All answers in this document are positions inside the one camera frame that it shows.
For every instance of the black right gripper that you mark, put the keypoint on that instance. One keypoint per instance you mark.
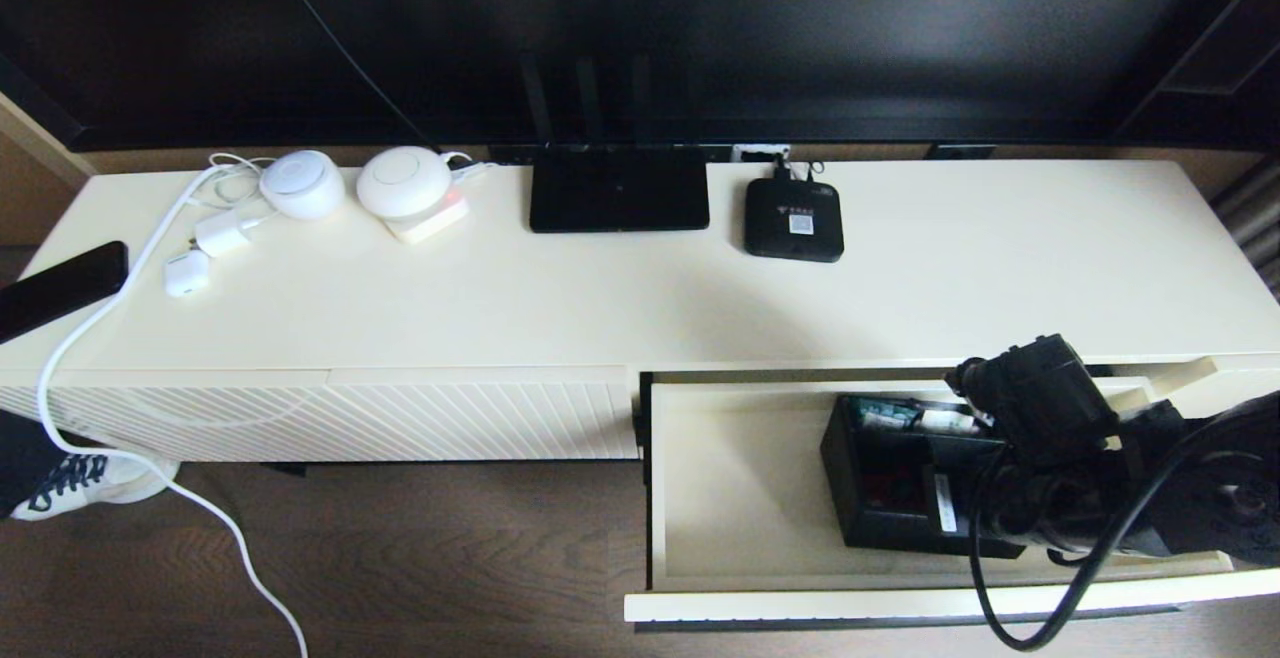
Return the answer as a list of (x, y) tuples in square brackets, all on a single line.
[(1045, 398)]

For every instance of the black organizer box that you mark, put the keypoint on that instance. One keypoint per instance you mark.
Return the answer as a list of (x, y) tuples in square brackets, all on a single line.
[(840, 478)]

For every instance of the cream fluted drawer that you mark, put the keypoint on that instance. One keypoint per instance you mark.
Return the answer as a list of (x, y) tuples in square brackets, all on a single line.
[(740, 518)]

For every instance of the white ribbed cabinet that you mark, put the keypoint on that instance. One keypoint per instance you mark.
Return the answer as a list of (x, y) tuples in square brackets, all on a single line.
[(600, 308)]

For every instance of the white packet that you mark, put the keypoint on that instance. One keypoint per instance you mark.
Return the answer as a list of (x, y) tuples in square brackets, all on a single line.
[(948, 422)]

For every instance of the green packet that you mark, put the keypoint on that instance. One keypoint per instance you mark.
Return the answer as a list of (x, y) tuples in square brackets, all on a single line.
[(885, 415)]

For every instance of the red packet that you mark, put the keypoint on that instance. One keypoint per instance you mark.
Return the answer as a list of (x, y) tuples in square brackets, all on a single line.
[(890, 488)]

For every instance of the black set-top box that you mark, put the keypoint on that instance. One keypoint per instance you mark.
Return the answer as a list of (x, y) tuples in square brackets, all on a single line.
[(790, 238)]

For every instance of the black television foot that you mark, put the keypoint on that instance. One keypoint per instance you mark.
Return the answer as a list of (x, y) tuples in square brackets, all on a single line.
[(960, 151)]

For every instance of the black router with antennas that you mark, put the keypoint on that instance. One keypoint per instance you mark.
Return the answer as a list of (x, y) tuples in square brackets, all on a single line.
[(620, 193)]

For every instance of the black side shelf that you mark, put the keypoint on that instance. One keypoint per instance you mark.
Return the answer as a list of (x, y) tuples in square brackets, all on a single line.
[(1230, 68)]

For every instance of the black television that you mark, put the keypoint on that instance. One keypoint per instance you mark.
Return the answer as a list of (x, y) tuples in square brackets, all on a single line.
[(700, 38)]

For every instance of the cream fluted cabinet front panel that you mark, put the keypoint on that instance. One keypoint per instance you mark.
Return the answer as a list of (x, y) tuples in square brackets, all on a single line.
[(480, 418), (200, 418)]

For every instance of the white pink square base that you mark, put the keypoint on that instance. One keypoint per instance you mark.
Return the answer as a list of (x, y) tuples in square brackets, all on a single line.
[(440, 223)]

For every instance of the white round dome device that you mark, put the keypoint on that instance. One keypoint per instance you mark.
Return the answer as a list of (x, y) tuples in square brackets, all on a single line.
[(403, 183)]

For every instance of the small white round speaker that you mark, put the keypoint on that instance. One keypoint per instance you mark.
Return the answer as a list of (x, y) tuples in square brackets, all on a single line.
[(300, 188)]

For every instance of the white charger adapter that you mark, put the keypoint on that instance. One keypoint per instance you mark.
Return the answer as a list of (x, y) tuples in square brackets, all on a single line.
[(222, 235)]

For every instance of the small white charger cube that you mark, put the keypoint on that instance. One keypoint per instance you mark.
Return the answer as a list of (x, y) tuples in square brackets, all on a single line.
[(186, 273)]

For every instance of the white sneaker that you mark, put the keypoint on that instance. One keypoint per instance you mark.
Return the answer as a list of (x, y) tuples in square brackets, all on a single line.
[(120, 478)]

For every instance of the black smartphone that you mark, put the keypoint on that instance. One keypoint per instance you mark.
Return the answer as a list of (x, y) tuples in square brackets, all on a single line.
[(60, 288)]

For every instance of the dark trouser leg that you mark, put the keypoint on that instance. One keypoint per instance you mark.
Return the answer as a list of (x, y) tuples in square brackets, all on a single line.
[(25, 468)]

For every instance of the white wall socket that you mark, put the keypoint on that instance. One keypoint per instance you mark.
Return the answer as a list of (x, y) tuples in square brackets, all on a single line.
[(750, 152)]

